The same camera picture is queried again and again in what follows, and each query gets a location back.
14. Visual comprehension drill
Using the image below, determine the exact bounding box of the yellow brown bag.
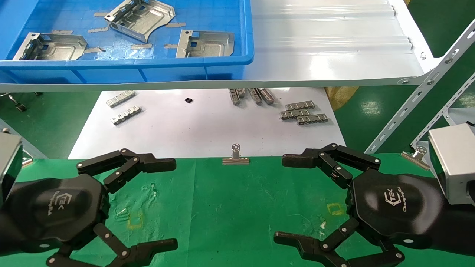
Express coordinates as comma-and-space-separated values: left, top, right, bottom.
324, 86, 360, 111

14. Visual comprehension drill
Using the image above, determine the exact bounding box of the white ribbed shelf panel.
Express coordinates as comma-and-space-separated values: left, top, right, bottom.
0, 0, 445, 93

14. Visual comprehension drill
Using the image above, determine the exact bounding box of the blue plastic bin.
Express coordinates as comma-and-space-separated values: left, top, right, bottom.
0, 0, 255, 84

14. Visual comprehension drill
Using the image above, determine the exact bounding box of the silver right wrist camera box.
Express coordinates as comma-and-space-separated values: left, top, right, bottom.
428, 123, 475, 205

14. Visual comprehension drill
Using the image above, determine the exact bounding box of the white slotted angle bar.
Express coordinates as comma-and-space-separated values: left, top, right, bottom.
365, 19, 475, 154
410, 73, 475, 149

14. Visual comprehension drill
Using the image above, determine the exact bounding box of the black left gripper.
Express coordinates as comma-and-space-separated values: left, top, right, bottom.
7, 148, 179, 267

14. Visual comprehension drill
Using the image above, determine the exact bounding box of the stamped metal plate part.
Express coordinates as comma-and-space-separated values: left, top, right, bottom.
176, 30, 235, 59
104, 0, 176, 43
13, 32, 88, 61

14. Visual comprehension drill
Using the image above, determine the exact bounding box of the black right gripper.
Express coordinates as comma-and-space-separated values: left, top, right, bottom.
273, 142, 446, 267

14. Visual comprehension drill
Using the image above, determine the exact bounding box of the black caster wheel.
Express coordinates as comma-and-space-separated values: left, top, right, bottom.
7, 93, 28, 112

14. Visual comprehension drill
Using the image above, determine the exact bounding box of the white board sheet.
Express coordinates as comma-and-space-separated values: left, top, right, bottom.
68, 88, 347, 160

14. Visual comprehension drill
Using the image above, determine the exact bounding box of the green table mat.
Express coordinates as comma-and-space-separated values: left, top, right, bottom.
0, 152, 475, 267

